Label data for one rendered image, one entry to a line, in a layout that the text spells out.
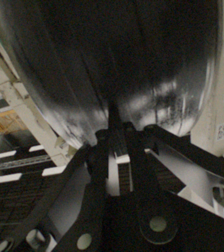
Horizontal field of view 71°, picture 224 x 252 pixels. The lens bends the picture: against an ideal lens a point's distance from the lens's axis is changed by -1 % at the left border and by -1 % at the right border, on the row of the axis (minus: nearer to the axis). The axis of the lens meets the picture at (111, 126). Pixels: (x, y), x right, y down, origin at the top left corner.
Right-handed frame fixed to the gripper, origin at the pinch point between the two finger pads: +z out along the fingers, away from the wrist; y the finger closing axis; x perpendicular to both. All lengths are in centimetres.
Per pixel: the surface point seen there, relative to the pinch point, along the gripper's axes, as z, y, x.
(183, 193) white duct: 88, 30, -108
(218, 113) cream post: 28.0, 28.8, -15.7
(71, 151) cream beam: 62, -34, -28
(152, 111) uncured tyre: 4.1, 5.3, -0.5
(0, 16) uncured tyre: 3.6, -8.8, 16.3
